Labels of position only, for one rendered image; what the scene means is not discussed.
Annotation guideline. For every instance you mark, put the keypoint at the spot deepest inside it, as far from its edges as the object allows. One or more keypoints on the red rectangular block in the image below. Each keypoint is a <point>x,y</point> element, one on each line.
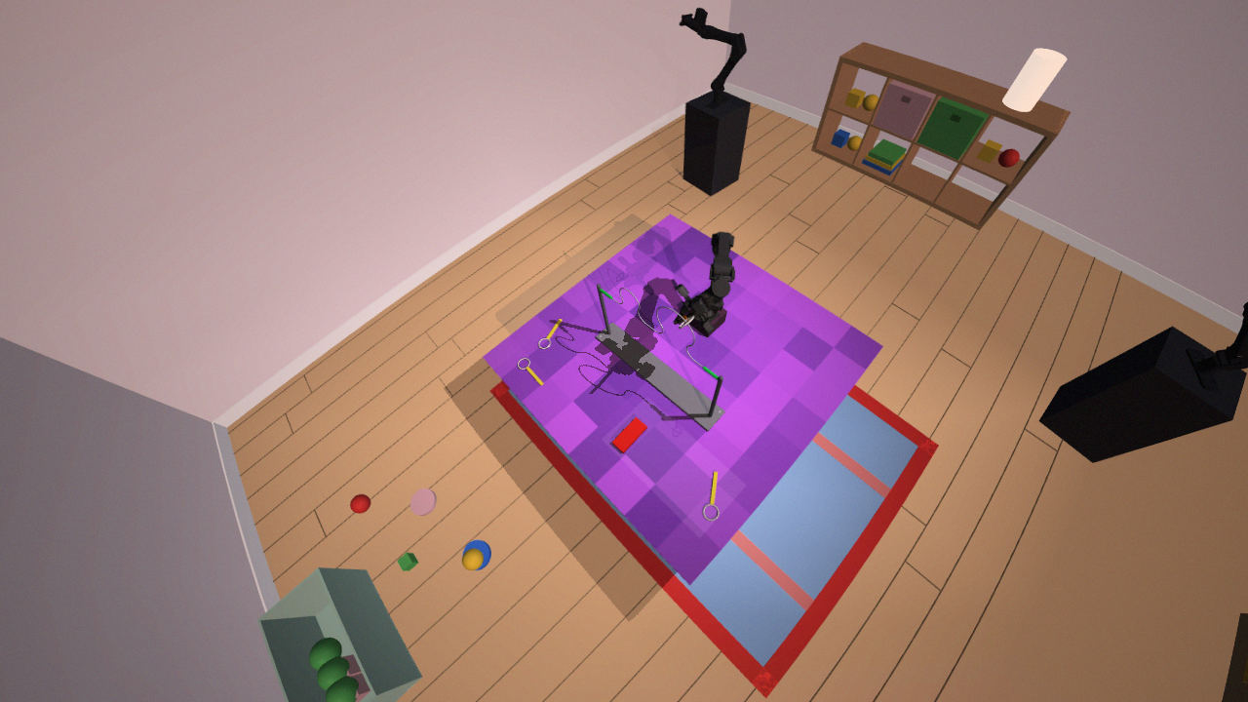
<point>624,440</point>

